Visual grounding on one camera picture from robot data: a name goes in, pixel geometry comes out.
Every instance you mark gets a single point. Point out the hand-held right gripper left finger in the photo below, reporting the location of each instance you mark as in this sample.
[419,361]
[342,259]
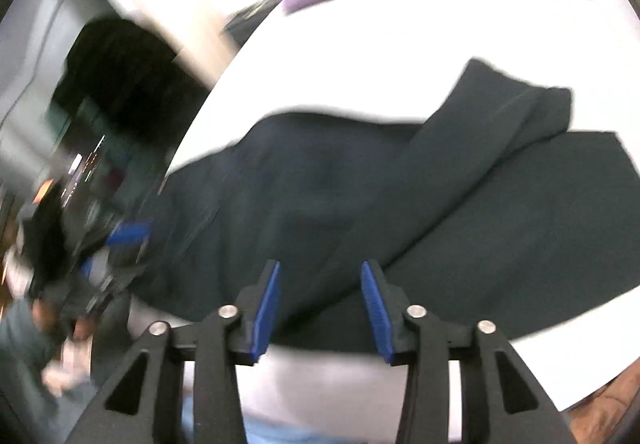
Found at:
[264,314]

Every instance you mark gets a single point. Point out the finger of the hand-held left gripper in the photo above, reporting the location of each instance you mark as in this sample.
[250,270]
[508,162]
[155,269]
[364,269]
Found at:
[131,230]

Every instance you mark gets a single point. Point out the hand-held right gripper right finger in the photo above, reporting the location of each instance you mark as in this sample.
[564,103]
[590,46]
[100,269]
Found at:
[376,314]

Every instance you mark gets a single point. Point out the black pants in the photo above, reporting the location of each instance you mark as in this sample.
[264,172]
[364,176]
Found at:
[350,204]

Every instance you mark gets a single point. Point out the black coat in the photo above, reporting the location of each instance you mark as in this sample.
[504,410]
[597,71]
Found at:
[130,84]

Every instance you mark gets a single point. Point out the bed with white sheet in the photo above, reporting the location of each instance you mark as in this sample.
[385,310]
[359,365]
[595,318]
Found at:
[350,49]

